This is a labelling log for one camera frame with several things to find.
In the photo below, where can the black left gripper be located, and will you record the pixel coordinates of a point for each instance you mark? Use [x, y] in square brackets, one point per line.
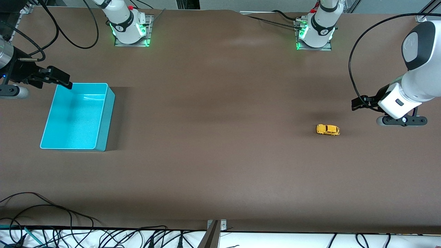
[381, 93]

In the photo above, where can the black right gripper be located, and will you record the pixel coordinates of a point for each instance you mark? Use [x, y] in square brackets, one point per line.
[21, 70]

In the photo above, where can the yellow beetle toy car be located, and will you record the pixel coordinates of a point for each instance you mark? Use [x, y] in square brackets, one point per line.
[327, 129]

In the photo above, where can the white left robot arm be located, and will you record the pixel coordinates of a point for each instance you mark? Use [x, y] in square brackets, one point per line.
[417, 82]

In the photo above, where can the turquoise plastic bin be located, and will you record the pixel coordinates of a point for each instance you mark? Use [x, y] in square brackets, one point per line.
[75, 120]

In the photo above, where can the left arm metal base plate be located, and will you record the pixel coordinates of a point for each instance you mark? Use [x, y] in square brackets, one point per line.
[327, 48]

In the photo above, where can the aluminium frame profile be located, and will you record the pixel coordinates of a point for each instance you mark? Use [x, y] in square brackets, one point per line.
[422, 18]
[349, 5]
[27, 8]

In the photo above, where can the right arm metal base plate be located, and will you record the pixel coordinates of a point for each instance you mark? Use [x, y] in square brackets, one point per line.
[149, 24]

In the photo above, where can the small metal bracket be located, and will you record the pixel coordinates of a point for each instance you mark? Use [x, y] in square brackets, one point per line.
[223, 224]

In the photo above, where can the dark wedge post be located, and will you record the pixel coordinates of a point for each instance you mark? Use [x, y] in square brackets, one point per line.
[209, 239]

